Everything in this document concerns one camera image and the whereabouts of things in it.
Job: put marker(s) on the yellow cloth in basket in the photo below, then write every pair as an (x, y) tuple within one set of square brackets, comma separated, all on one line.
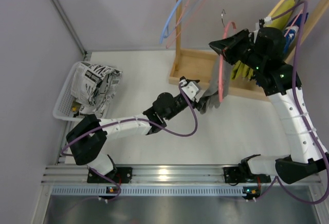
[(75, 109)]

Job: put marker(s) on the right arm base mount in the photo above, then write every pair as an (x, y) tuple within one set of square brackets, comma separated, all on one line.
[(236, 175)]

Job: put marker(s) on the grey trousers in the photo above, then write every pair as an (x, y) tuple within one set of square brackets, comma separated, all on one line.
[(211, 93)]

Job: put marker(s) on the white plastic basket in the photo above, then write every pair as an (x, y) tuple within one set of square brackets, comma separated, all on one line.
[(62, 109)]

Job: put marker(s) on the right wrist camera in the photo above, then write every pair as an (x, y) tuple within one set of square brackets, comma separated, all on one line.
[(263, 22)]

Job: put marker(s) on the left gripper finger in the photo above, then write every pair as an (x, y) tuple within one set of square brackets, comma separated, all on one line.
[(200, 105), (190, 79)]

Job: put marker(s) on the pink trouser hanger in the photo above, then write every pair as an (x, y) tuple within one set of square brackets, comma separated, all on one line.
[(220, 68)]

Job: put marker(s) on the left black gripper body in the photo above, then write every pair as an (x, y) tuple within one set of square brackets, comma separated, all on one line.
[(198, 100)]

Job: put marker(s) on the green trousers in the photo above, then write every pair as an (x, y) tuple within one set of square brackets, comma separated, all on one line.
[(243, 70)]

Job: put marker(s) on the black white printed cloth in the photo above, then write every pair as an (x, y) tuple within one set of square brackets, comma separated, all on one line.
[(94, 87)]

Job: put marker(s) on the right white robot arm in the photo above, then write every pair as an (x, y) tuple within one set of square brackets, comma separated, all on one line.
[(262, 51)]

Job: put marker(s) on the wooden clothes rack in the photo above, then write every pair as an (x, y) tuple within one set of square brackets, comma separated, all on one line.
[(198, 64)]

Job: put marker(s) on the blue hanger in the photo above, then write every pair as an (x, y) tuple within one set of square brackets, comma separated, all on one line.
[(177, 10)]

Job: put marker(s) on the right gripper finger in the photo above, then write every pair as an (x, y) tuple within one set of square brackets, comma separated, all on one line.
[(225, 47), (241, 37)]

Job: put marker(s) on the aluminium rail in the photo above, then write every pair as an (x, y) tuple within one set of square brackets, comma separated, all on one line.
[(141, 174)]

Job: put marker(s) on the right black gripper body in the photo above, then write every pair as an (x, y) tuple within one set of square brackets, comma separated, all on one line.
[(238, 48)]

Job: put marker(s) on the slotted cable duct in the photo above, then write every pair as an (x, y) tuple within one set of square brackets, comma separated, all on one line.
[(164, 190)]

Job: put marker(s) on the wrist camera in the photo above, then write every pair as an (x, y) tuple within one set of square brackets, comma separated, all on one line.
[(190, 87), (263, 22)]

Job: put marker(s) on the pink hanger right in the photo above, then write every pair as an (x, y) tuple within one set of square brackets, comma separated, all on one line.
[(292, 24)]

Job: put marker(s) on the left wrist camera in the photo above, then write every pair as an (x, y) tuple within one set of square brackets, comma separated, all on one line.
[(190, 87)]

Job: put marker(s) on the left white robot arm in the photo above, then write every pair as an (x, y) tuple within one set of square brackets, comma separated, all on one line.
[(88, 137)]

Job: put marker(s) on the blue patterned trousers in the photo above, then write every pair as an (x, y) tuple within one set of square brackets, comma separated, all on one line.
[(290, 32)]

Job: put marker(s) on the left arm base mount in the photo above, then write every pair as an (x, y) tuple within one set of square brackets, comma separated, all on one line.
[(120, 175)]

